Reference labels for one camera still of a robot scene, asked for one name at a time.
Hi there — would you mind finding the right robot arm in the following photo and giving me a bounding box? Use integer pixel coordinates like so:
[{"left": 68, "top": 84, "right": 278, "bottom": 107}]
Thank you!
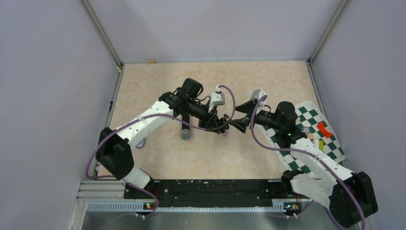
[{"left": 231, "top": 97, "right": 378, "bottom": 230}]

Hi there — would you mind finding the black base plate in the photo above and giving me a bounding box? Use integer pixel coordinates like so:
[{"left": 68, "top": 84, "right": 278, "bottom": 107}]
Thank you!
[{"left": 124, "top": 179, "right": 307, "bottom": 207}]

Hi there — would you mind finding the red orange block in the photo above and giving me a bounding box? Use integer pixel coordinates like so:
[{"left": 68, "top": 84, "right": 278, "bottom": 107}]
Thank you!
[{"left": 317, "top": 122, "right": 333, "bottom": 138}]

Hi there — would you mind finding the aluminium frame rail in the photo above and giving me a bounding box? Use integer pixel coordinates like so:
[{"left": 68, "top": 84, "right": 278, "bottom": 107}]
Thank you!
[{"left": 76, "top": 180, "right": 125, "bottom": 200}]

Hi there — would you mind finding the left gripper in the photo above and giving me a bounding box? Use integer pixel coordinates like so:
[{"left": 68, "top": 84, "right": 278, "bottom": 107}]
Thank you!
[{"left": 187, "top": 98, "right": 221, "bottom": 134}]

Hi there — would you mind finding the grey purple earbud case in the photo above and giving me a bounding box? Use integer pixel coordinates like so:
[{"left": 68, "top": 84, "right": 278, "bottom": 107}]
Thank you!
[{"left": 135, "top": 138, "right": 146, "bottom": 149}]

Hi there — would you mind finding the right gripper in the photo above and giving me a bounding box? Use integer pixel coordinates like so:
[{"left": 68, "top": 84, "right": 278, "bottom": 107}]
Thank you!
[{"left": 228, "top": 99, "right": 283, "bottom": 133}]

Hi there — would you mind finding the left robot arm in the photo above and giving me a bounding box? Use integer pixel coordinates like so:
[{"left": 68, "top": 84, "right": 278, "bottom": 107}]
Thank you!
[{"left": 94, "top": 78, "right": 231, "bottom": 198}]

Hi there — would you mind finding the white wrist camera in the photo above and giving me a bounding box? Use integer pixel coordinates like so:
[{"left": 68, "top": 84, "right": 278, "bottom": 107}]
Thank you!
[
  {"left": 210, "top": 85, "right": 225, "bottom": 106},
  {"left": 250, "top": 89, "right": 267, "bottom": 101}
]

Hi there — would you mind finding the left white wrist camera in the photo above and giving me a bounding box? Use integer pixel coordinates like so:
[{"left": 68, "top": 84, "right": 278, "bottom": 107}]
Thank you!
[{"left": 210, "top": 85, "right": 225, "bottom": 106}]

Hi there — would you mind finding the black microphone grey head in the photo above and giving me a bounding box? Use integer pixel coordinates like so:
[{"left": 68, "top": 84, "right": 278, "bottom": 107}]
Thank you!
[{"left": 180, "top": 115, "right": 191, "bottom": 140}]

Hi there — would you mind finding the grey slotted cable duct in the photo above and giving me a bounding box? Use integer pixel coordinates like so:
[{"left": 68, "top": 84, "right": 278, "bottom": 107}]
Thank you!
[{"left": 87, "top": 201, "right": 299, "bottom": 213}]

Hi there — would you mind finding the cream chess pawn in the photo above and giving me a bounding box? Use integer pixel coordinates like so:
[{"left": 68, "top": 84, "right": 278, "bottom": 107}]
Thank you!
[{"left": 295, "top": 117, "right": 301, "bottom": 125}]

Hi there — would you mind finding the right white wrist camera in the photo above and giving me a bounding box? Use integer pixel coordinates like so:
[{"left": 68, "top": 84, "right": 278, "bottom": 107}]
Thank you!
[{"left": 250, "top": 89, "right": 267, "bottom": 101}]

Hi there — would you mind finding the green white chessboard mat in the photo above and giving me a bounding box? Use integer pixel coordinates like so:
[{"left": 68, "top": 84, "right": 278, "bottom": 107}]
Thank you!
[{"left": 276, "top": 101, "right": 346, "bottom": 176}]

